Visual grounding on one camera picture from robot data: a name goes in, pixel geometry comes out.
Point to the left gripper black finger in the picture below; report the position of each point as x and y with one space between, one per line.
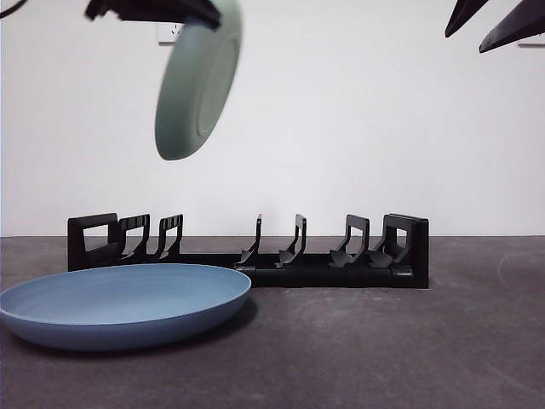
162 9

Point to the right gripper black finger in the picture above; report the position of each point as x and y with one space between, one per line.
464 15
519 27

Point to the green round plate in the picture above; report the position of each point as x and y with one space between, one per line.
191 93

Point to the blue round plate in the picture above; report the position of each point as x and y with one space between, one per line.
123 311

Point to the black plastic plate rack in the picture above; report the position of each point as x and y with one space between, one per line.
323 274

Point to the white wall socket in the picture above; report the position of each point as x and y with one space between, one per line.
167 37
537 42

